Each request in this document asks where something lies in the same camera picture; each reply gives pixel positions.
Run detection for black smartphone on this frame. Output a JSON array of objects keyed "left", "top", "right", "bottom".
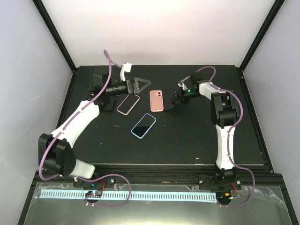
[{"left": 163, "top": 87, "right": 176, "bottom": 111}]

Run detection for phone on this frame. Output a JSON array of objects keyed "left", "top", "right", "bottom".
[
  {"left": 131, "top": 113, "right": 157, "bottom": 139},
  {"left": 117, "top": 94, "right": 140, "bottom": 116},
  {"left": 102, "top": 96, "right": 117, "bottom": 113},
  {"left": 150, "top": 90, "right": 164, "bottom": 112}
]

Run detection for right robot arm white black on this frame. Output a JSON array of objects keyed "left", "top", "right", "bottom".
[{"left": 172, "top": 70, "right": 243, "bottom": 189}]

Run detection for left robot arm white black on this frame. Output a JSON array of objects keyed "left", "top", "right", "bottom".
[{"left": 38, "top": 73, "right": 151, "bottom": 187}]

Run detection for phone in blue case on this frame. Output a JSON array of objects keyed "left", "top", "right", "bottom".
[{"left": 131, "top": 113, "right": 157, "bottom": 139}]

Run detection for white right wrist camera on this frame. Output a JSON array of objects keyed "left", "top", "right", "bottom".
[{"left": 178, "top": 75, "right": 191, "bottom": 90}]

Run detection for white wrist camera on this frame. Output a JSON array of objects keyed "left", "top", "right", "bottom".
[
  {"left": 178, "top": 75, "right": 191, "bottom": 90},
  {"left": 120, "top": 62, "right": 132, "bottom": 81}
]

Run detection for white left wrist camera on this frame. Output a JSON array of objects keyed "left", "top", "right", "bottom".
[{"left": 120, "top": 62, "right": 132, "bottom": 81}]

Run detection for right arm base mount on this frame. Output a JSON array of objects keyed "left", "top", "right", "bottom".
[{"left": 198, "top": 175, "right": 241, "bottom": 191}]

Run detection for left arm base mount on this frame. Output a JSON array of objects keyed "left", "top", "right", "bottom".
[{"left": 71, "top": 176, "right": 116, "bottom": 189}]

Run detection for left black frame post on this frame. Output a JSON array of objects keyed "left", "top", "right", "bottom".
[{"left": 32, "top": 0, "right": 76, "bottom": 72}]

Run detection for black frame post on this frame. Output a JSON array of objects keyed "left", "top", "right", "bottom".
[
  {"left": 32, "top": 0, "right": 76, "bottom": 72},
  {"left": 239, "top": 0, "right": 285, "bottom": 72}
]

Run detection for right black frame post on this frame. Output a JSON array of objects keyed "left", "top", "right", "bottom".
[{"left": 239, "top": 0, "right": 285, "bottom": 72}]

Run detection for white slotted cable duct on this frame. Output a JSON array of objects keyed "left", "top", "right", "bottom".
[{"left": 39, "top": 189, "right": 217, "bottom": 203}]

